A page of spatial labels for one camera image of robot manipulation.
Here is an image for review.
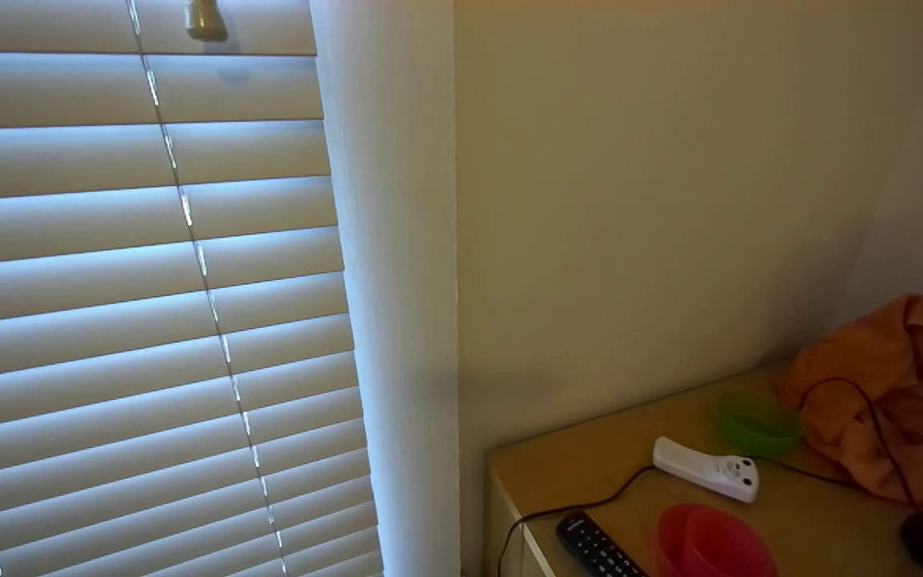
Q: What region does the light wooden cabinet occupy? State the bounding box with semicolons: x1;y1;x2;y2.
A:
479;361;923;577

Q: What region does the black remote control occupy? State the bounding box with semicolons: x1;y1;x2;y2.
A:
554;510;650;577

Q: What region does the white power strip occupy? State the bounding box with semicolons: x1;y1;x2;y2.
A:
650;433;763;508

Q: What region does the green plastic bowl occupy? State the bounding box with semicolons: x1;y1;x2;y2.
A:
714;395;805;460

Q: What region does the white horizontal window blind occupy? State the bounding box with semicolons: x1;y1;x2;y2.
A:
0;0;383;577

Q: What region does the red plastic bowl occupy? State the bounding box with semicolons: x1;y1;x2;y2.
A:
652;504;782;577

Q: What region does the orange cloth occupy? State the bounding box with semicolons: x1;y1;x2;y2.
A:
776;292;923;510

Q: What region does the white window frame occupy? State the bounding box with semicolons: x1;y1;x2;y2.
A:
306;0;463;577

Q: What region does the black power cable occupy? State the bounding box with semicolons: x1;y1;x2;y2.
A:
492;460;659;577

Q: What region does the brass blind cord knob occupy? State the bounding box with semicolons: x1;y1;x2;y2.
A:
183;0;229;44

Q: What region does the thin dark mouse cable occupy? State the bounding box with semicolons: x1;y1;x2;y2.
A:
795;372;923;515

